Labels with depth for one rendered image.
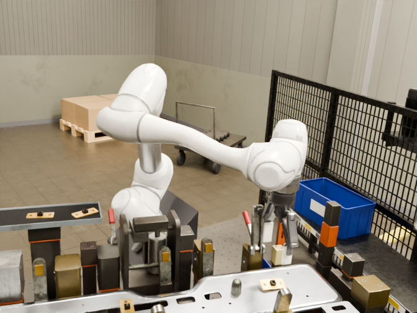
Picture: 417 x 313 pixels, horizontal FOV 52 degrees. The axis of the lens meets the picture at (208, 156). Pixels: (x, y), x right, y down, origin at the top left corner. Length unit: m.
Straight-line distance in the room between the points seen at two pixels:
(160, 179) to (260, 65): 4.22
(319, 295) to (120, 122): 0.84
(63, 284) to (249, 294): 0.57
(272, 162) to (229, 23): 5.52
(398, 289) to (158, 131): 0.91
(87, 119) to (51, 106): 1.31
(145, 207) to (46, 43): 5.75
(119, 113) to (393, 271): 1.07
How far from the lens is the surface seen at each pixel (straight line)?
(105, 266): 1.44
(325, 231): 1.67
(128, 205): 1.88
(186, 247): 1.49
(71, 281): 1.41
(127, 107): 1.43
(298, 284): 1.50
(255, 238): 1.52
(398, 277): 1.62
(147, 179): 1.93
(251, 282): 1.47
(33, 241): 1.54
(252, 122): 6.13
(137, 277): 1.53
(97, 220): 1.48
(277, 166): 1.04
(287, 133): 1.21
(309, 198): 1.86
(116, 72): 7.92
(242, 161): 1.12
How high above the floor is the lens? 1.82
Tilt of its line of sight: 18 degrees down
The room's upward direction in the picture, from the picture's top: 3 degrees clockwise
